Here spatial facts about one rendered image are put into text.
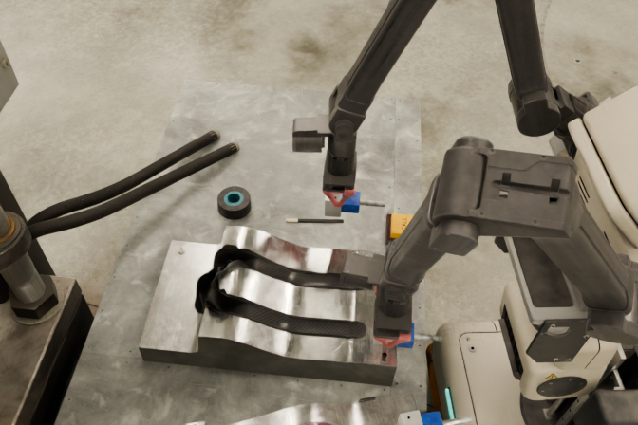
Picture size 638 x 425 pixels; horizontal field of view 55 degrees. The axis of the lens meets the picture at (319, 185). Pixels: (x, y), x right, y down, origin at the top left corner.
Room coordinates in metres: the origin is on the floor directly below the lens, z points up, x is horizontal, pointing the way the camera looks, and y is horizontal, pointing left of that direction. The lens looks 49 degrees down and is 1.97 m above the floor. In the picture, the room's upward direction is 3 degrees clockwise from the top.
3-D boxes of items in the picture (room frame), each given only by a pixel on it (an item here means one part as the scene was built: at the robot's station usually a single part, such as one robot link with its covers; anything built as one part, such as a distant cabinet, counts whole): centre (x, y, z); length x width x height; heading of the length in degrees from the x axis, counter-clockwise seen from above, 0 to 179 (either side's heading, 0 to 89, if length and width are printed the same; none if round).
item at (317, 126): (0.87, 0.00, 1.15); 0.11 x 0.09 x 0.12; 92
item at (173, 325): (0.66, 0.08, 0.87); 0.50 x 0.26 x 0.14; 87
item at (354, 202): (0.88, -0.08, 0.93); 0.13 x 0.05 x 0.05; 87
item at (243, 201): (0.95, 0.20, 0.82); 0.08 x 0.08 x 0.04
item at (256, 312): (0.65, 0.06, 0.92); 0.35 x 0.16 x 0.09; 87
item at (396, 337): (0.56, -0.15, 0.95); 0.07 x 0.07 x 0.09; 86
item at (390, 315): (0.58, -0.15, 1.02); 0.10 x 0.07 x 0.07; 176
